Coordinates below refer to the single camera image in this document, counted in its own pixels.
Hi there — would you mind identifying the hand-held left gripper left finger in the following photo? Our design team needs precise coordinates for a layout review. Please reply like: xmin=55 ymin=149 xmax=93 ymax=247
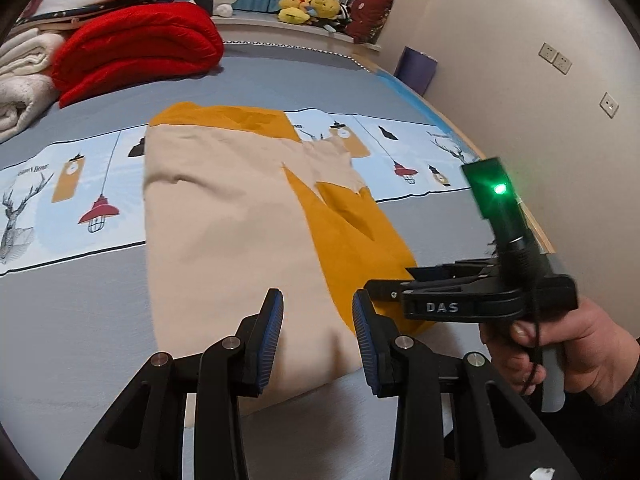
xmin=60 ymin=287 xmax=286 ymax=480

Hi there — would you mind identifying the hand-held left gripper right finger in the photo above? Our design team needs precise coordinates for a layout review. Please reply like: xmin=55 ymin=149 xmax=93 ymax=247
xmin=351 ymin=288 xmax=583 ymax=480

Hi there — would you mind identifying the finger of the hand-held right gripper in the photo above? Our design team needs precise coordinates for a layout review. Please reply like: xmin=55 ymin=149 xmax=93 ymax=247
xmin=406 ymin=261 xmax=497 ymax=284
xmin=363 ymin=279 xmax=406 ymax=307

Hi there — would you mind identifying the beige and yellow hooded jacket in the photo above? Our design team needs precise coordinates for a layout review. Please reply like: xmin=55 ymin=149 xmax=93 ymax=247
xmin=142 ymin=101 xmax=437 ymax=417

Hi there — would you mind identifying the person's right forearm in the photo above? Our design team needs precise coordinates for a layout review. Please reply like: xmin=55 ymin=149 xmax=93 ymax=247
xmin=542 ymin=337 xmax=640 ymax=480

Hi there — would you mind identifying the person's right hand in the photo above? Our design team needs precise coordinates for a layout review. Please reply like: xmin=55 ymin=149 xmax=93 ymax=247
xmin=478 ymin=297 xmax=640 ymax=407

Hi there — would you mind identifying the grey printed bed sheet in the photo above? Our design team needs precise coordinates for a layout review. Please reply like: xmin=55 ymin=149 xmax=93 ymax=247
xmin=0 ymin=39 xmax=557 ymax=480

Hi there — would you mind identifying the purple box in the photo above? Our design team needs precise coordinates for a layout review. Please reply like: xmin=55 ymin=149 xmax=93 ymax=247
xmin=395 ymin=46 xmax=440 ymax=97

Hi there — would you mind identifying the dark red cushion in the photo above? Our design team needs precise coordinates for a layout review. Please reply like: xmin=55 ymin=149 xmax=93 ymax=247
xmin=345 ymin=0 xmax=395 ymax=45

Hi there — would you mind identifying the white window ledge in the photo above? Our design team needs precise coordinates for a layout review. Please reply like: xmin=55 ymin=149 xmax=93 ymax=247
xmin=210 ymin=9 xmax=384 ymax=55

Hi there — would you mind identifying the yellow plush toy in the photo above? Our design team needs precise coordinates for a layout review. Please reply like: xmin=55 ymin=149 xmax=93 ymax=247
xmin=307 ymin=0 xmax=345 ymax=24
xmin=277 ymin=0 xmax=317 ymax=25

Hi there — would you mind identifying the red folded quilt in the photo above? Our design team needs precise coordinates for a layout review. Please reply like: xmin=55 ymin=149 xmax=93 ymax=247
xmin=51 ymin=1 xmax=225 ymax=109

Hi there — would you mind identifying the white fleece folded blanket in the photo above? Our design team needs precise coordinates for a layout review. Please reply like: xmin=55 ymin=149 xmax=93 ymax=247
xmin=0 ymin=72 xmax=62 ymax=144

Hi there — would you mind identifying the dark patterned folded quilt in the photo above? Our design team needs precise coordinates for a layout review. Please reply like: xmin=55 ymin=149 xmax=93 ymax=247
xmin=17 ymin=0 xmax=179 ymax=30

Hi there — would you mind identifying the cream folded blanket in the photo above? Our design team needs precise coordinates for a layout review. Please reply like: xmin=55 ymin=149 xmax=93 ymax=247
xmin=0 ymin=27 xmax=57 ymax=82

